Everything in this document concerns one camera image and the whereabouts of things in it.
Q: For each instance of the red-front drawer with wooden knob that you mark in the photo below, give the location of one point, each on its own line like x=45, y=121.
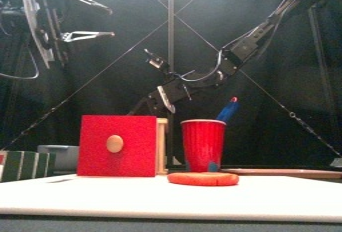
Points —
x=98, y=162

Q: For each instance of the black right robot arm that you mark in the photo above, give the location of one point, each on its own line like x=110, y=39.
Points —
x=242, y=47

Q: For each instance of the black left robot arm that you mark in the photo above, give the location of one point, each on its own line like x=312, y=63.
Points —
x=9, y=16

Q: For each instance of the wooden drawer box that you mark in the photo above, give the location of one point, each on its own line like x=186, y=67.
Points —
x=162, y=146

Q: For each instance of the round flat red-orange dough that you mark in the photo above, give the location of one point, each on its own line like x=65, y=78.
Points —
x=202, y=178

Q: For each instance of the blue toy utensil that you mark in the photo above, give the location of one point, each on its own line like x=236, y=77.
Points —
x=228, y=112

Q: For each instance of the white cutting board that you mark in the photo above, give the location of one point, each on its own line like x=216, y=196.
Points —
x=178, y=199

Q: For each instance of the slim black tool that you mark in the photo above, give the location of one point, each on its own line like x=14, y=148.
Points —
x=58, y=180

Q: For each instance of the toy watermelon slice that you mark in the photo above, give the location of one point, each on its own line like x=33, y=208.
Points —
x=25, y=166

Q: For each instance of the tan rectangular board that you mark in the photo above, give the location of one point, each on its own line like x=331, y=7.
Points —
x=289, y=172

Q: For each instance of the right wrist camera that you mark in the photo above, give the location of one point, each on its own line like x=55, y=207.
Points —
x=156, y=62

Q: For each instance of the vertical metal frame post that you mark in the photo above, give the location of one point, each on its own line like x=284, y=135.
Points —
x=172, y=26

